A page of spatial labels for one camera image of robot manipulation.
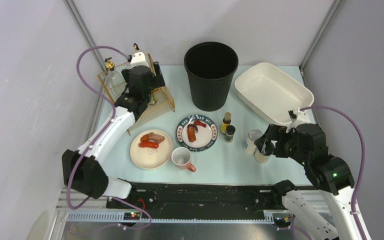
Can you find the yellow cap sauce bottle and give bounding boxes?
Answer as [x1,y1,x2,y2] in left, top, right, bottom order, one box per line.
[148,93,158,106]

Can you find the cream round plate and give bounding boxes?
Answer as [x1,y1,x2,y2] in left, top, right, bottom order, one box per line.
[129,129,174,170]

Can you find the glass oil bottle gold spout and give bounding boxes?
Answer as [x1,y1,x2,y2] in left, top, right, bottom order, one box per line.
[104,57,123,99]

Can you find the yellow wire mesh rack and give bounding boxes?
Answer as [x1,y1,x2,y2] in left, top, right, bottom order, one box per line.
[98,53,175,132]

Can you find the brown meat piece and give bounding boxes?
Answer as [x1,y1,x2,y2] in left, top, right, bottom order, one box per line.
[140,132,165,144]

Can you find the patterned rim white plate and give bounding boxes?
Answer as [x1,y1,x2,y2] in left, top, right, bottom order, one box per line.
[175,114,218,152]

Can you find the red sausage on cream plate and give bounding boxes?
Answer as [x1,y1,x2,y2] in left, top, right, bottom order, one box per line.
[139,141,159,149]

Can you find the brown cap small bottle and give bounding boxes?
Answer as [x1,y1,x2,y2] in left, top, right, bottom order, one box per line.
[220,112,232,135]

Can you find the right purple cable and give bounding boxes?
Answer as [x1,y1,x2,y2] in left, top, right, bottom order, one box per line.
[299,105,369,240]

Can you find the purple cable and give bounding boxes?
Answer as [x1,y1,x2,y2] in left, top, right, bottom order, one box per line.
[299,105,369,240]
[66,45,153,231]

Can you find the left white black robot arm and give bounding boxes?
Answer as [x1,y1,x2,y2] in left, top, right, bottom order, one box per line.
[62,61,165,199]

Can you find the orange sausage on patterned plate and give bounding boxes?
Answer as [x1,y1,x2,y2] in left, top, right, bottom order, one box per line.
[187,128,197,143]

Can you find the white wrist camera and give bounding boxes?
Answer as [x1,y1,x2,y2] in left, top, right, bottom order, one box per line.
[128,50,151,69]
[286,108,310,133]

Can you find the red sausage piece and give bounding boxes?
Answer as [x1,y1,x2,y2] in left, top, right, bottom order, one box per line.
[194,120,207,128]

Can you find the silver lid spice jar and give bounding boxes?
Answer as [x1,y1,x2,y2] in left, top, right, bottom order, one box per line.
[243,129,263,155]

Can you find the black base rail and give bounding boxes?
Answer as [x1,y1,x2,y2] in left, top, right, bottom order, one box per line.
[72,178,332,220]

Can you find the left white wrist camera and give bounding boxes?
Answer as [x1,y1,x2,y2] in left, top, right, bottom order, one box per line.
[128,50,151,69]

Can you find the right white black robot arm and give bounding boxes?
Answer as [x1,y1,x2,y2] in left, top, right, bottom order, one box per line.
[254,123,370,240]

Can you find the black cap pepper jar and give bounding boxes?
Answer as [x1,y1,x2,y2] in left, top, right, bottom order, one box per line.
[224,125,236,143]

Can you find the black lid spice jar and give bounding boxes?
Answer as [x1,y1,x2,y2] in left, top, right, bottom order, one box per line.
[254,142,275,164]

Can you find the black plastic trash bin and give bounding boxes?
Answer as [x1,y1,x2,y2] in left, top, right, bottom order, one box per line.
[183,41,239,112]

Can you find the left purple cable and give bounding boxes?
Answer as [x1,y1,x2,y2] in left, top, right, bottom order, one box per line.
[66,45,153,231]

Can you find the dark sausage piece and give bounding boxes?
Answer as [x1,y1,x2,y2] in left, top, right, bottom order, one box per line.
[187,124,198,133]

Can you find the white rectangular basin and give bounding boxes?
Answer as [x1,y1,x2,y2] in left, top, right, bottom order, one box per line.
[234,62,315,126]

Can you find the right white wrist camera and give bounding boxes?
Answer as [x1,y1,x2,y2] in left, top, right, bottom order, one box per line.
[286,108,310,133]

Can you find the pink ceramic mug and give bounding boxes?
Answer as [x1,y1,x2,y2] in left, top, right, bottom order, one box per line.
[171,147,197,173]

